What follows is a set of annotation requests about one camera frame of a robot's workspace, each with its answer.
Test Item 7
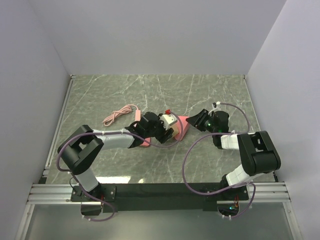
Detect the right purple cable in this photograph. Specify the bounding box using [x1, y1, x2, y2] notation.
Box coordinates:
[182, 102, 257, 220]

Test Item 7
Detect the wooden cube block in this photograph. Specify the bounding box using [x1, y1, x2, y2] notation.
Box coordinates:
[171, 124, 180, 138]

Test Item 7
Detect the pink triangular power strip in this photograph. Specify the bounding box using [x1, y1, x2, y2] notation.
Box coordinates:
[174, 115, 190, 141]

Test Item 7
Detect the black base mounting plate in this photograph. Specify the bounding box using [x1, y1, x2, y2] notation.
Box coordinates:
[71, 182, 251, 216]

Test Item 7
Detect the pink power cord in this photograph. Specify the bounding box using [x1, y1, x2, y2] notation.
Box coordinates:
[102, 104, 138, 126]

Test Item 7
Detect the purple cable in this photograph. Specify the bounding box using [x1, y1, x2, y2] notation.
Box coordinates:
[182, 102, 257, 220]
[56, 113, 186, 222]

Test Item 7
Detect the pink long power strip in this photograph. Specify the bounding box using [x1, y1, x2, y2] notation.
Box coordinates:
[134, 109, 141, 121]

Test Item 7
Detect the pink triangular plug adapter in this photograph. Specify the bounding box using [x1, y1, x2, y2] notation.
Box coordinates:
[140, 137, 151, 147]

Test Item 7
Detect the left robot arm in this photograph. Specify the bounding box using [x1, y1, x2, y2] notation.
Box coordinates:
[56, 110, 179, 201]

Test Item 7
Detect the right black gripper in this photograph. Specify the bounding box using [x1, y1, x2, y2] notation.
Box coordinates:
[185, 109, 218, 135]

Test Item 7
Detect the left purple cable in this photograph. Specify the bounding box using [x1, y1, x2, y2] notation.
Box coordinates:
[56, 113, 186, 222]

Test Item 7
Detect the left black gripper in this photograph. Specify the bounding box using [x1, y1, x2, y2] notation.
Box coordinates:
[145, 114, 174, 144]

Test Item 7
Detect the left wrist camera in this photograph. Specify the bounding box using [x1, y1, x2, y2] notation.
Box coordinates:
[160, 109, 178, 130]

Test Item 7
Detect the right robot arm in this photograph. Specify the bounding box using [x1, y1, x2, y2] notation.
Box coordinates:
[186, 109, 281, 200]

